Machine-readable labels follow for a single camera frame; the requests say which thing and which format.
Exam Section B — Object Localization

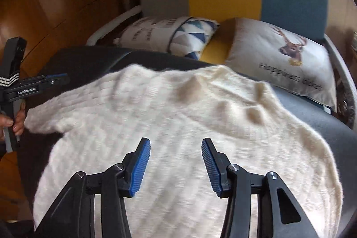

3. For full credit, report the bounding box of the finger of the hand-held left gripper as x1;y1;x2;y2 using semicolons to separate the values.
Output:
27;73;70;88

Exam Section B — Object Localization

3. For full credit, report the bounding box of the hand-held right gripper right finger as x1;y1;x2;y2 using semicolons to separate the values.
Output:
201;138;325;238

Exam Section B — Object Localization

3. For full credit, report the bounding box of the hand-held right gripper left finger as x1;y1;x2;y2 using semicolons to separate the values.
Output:
36;138;151;238

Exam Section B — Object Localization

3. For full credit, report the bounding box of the cream knit sweater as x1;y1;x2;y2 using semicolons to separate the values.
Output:
25;64;343;238

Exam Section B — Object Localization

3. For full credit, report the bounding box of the person's left hand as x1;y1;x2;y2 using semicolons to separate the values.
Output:
0;108;26;141

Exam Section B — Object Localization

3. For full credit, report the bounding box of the black leather ottoman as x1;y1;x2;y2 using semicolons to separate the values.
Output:
17;46;357;238

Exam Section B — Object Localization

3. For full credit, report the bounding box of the white printed pillow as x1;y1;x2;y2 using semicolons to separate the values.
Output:
113;16;187;53

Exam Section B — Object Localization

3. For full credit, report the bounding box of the deer print pillow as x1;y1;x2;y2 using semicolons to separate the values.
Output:
223;17;338;113

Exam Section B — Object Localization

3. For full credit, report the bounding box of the blue triangle pattern pillow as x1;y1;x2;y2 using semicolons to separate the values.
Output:
167;16;220;60

